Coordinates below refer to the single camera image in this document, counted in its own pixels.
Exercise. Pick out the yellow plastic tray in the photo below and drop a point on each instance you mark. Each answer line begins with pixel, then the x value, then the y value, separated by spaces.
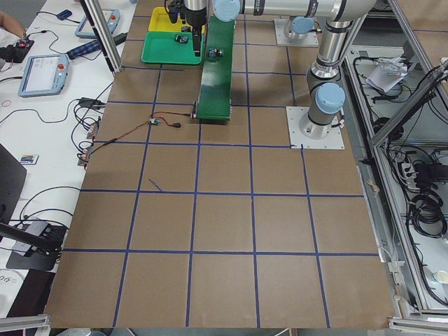
pixel 160 22

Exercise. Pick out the small green controller board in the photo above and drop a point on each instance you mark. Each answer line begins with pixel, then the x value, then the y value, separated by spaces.
pixel 153 121

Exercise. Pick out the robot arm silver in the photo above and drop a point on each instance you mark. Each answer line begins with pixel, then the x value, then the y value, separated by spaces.
pixel 340 23
pixel 224 10

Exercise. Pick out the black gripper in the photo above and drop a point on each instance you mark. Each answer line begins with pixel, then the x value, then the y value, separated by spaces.
pixel 194 22

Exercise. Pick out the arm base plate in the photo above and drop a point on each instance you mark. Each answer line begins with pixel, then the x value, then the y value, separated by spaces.
pixel 296 31
pixel 304 134

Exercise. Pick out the green push button switch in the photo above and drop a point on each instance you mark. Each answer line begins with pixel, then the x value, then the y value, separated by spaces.
pixel 182 39

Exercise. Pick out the black power adapter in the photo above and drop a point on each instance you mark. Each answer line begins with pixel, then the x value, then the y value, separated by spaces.
pixel 91 103

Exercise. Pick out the near teach pendant tablet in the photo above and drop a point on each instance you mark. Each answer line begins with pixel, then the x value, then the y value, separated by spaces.
pixel 44 75

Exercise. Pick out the blue folded umbrella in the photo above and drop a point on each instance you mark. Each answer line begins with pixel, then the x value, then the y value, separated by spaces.
pixel 84 49

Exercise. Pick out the green conveyor belt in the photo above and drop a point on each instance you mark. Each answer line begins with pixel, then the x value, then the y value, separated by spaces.
pixel 214 101

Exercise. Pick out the aluminium frame post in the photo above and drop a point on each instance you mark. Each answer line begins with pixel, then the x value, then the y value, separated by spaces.
pixel 95 16

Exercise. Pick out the green plastic tray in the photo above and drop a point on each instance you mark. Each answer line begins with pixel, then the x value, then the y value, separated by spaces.
pixel 160 47

